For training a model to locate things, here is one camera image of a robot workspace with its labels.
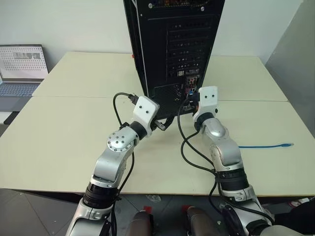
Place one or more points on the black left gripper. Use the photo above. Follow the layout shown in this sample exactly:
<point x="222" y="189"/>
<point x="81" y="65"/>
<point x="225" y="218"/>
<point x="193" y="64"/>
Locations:
<point x="156" y="124"/>

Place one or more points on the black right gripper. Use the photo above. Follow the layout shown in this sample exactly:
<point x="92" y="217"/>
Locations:
<point x="193" y="101"/>

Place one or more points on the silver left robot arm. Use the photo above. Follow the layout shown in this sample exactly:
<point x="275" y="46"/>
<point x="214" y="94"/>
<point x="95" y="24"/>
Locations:
<point x="110" y="162"/>

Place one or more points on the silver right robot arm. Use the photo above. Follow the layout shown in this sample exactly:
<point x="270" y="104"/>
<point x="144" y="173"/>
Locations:
<point x="226" y="152"/>

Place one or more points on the black computer tower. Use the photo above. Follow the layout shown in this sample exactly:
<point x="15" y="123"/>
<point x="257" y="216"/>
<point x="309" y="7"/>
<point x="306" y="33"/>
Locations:
<point x="157" y="49"/>

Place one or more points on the dark rounded brown shape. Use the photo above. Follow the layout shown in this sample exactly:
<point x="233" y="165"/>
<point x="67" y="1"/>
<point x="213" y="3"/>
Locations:
<point x="199" y="222"/>
<point x="141" y="225"/>

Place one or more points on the grey metal panel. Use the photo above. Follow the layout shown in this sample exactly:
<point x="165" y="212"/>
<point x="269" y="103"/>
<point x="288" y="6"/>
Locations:
<point x="292" y="61"/>

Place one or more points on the red and white floor object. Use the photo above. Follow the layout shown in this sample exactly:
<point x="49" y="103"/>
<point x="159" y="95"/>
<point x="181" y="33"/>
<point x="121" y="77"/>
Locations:
<point x="298" y="203"/>

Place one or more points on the black bulky object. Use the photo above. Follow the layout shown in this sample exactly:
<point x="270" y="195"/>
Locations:
<point x="305" y="209"/>

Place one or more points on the grey open laptop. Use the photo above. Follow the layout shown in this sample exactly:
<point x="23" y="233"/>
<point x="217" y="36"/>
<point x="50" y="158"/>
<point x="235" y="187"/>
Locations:
<point x="19" y="71"/>

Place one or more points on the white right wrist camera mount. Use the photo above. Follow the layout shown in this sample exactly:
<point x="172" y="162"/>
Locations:
<point x="208" y="98"/>

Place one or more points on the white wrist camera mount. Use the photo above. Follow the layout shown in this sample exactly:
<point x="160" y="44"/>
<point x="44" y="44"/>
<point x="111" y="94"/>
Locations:
<point x="208" y="98"/>
<point x="145" y="110"/>

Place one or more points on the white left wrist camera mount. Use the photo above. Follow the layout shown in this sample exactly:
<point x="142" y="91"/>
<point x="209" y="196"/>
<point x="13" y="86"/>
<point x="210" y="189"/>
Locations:
<point x="145" y="110"/>

